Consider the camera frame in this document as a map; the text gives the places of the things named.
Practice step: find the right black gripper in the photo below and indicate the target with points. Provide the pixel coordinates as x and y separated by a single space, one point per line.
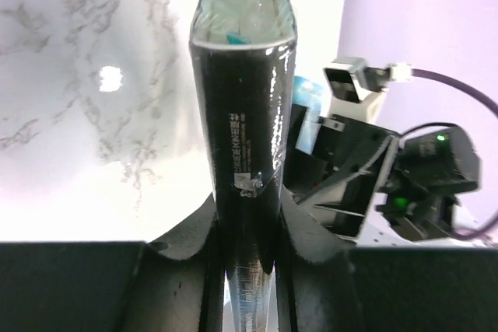
352 160

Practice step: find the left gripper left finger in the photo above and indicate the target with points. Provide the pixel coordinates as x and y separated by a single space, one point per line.
174 283

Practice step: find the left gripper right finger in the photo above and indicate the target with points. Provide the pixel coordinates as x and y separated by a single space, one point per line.
326 284

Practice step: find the blue ocean cover book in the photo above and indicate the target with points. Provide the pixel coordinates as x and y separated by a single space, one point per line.
307 96

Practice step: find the black file folder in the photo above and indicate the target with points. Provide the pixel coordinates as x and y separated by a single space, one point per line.
243 56

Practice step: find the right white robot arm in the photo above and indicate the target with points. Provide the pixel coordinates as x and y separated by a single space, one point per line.
377 231

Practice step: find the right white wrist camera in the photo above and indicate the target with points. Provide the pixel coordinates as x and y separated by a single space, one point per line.
358 91

